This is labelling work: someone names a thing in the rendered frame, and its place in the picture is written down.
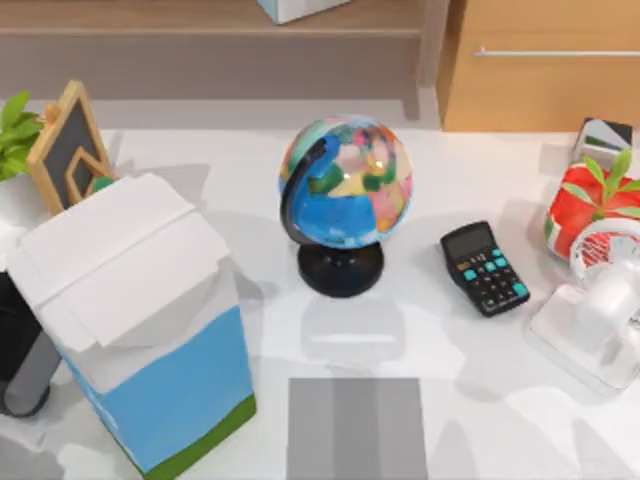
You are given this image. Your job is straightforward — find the colourful globe on black stand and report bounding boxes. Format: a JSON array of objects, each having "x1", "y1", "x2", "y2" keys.
[{"x1": 278, "y1": 114, "x2": 415, "y2": 300}]

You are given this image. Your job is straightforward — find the black calculator with teal keys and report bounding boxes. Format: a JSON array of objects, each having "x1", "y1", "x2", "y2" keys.
[{"x1": 439, "y1": 220, "x2": 531, "y2": 319}]

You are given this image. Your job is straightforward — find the white and blue milk carton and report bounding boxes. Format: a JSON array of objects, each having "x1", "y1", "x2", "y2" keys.
[{"x1": 7, "y1": 172, "x2": 258, "y2": 476}]

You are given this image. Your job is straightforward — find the wooden open shelf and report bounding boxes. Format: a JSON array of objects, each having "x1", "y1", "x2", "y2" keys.
[{"x1": 0, "y1": 0, "x2": 451, "y2": 121}]

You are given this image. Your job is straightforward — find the white and blue box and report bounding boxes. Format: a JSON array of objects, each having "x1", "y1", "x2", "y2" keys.
[{"x1": 256, "y1": 0, "x2": 351, "y2": 25}]

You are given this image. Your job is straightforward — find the red and white plant pot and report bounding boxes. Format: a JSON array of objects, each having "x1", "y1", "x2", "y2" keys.
[{"x1": 543, "y1": 148, "x2": 640, "y2": 262}]

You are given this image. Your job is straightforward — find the wooden cupboard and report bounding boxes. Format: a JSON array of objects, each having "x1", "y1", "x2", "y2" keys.
[{"x1": 442, "y1": 0, "x2": 640, "y2": 134}]

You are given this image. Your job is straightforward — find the wooden framed blackboard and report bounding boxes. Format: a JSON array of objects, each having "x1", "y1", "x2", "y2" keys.
[{"x1": 27, "y1": 79, "x2": 119, "y2": 216}]

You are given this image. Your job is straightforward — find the white desk fan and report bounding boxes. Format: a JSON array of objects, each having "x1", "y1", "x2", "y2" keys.
[{"x1": 527, "y1": 219, "x2": 640, "y2": 396}]

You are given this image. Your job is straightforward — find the small grey and black box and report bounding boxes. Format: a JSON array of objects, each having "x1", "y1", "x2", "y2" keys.
[{"x1": 574, "y1": 118, "x2": 635, "y2": 174}]

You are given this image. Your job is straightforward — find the black and grey device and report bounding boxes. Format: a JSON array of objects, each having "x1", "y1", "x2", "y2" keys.
[{"x1": 0, "y1": 272, "x2": 64, "y2": 419}]

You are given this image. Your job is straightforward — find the green leafy plant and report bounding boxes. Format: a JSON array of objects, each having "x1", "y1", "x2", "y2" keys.
[{"x1": 0, "y1": 91, "x2": 46, "y2": 182}]

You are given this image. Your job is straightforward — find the long metal handle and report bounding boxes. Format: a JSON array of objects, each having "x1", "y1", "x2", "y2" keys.
[{"x1": 473, "y1": 46, "x2": 640, "y2": 58}]

